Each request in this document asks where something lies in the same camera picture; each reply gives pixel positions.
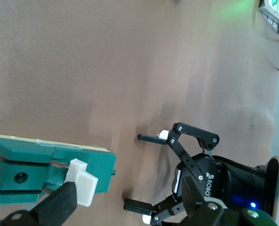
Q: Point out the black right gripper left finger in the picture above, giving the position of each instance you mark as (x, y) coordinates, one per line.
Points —
(59, 202)

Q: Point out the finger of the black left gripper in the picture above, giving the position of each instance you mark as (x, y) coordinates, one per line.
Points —
(139, 207)

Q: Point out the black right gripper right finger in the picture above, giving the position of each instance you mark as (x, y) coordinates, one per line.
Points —
(200, 212)

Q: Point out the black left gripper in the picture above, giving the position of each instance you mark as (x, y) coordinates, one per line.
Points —
(215, 169)

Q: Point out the green terminal block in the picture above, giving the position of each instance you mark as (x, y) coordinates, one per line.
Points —
(94, 164)

